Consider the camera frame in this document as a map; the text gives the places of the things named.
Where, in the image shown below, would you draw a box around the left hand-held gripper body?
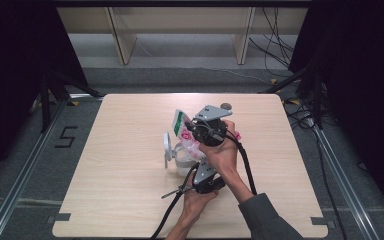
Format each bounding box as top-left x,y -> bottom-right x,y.
192,159 -> 228,195

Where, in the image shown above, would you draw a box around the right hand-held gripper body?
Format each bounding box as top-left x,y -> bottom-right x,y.
189,104 -> 234,148

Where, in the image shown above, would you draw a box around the pink and white plastic bag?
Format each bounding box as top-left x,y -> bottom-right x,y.
171,108 -> 242,160

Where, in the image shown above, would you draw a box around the clear jar with white lid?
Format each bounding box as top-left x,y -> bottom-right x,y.
162,131 -> 203,178

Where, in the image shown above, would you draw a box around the person's right hand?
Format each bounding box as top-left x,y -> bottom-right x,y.
198,119 -> 241,175

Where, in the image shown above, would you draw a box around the person's left hand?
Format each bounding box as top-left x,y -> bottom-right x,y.
180,190 -> 219,218

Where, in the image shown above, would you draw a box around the beige wooden shelf unit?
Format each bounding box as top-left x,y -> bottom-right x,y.
57,6 -> 310,66

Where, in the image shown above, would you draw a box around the black metal stand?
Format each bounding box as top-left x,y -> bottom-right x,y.
39,68 -> 105,134
259,63 -> 325,130

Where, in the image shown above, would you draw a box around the dark curtain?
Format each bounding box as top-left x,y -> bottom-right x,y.
289,0 -> 384,216
0,0 -> 90,189

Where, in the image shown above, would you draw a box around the right hand-held gripper cable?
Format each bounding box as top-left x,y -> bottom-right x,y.
224,131 -> 258,196

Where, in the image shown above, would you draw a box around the hand-held gripper cable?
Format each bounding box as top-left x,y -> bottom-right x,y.
150,161 -> 202,240
224,131 -> 258,196

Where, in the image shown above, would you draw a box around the left hand-held gripper cable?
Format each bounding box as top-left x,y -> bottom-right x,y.
150,161 -> 202,240

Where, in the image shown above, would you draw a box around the black floor cables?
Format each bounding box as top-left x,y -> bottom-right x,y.
247,7 -> 297,78

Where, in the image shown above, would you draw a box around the aluminium floor rail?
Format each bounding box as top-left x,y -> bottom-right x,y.
0,99 -> 70,240
312,125 -> 383,240

